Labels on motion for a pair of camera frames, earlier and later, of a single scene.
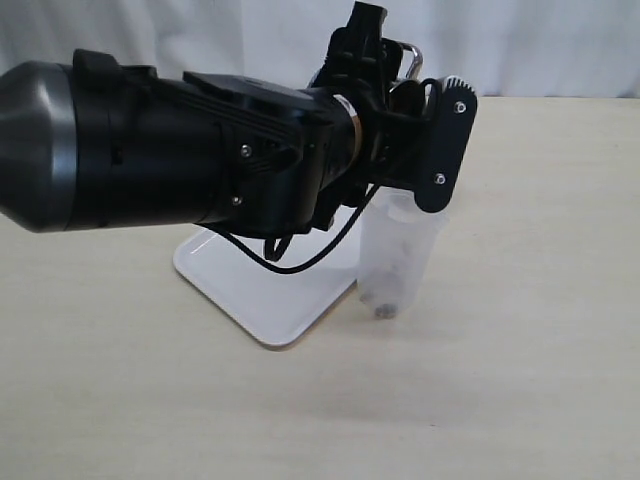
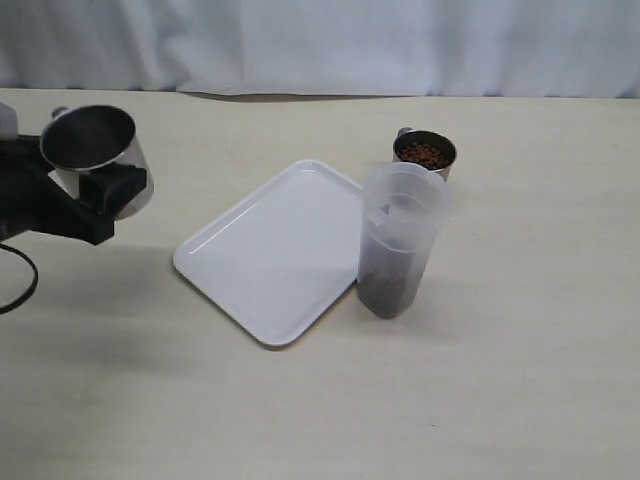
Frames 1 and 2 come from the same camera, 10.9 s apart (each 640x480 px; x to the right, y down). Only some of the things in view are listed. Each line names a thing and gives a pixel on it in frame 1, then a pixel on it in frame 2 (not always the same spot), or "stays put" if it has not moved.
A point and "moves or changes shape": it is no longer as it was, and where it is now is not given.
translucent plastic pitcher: [398, 248] stays put
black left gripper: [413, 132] -> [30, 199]
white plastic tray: [274, 307] stays put
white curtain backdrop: [507, 48] stays put
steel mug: [415, 68] moves or changes shape
